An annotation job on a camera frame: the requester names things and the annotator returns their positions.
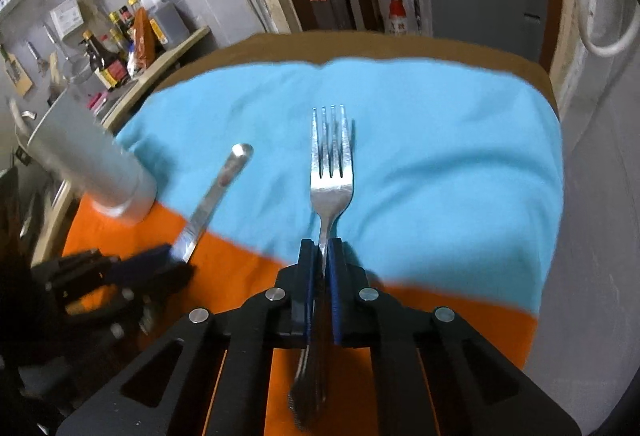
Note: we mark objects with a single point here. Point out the white paper cup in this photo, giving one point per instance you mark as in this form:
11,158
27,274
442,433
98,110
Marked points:
90,160

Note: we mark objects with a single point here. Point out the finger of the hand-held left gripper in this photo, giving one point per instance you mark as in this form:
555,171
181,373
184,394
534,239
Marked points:
145,261
172,278

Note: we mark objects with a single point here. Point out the pink soap dish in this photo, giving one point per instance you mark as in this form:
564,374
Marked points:
97,101

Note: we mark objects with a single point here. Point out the large dark liquid jug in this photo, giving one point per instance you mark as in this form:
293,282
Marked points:
162,15

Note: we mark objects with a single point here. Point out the metal fork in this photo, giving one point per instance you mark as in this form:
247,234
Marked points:
330,165

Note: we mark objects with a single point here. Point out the dark soy sauce bottle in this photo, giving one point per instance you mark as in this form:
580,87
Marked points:
102,60

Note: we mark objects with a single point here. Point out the yellow cap sauce bottle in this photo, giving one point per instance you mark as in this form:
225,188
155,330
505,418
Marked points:
134,6

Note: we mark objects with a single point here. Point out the metal faucet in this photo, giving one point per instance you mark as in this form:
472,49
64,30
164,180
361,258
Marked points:
25,115

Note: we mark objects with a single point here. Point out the metal peeler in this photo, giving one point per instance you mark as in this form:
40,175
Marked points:
34,55

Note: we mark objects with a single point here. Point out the metal spoon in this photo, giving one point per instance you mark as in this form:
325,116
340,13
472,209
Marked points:
215,201

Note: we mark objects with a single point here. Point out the blue and orange cloth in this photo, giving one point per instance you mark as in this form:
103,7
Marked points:
400,165

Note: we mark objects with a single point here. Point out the wooden knife board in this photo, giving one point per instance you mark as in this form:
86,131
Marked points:
15,70

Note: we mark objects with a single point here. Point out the orange brown packet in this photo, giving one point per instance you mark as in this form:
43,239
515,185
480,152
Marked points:
142,38

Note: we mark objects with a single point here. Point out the white wall box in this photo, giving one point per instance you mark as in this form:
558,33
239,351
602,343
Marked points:
67,15

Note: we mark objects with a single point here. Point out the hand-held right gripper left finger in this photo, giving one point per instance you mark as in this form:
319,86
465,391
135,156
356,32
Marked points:
310,296

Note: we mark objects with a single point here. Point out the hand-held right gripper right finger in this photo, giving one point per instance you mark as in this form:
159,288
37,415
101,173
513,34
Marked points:
334,296

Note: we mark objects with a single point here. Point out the red and white bag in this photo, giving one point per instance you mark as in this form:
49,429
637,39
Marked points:
400,13

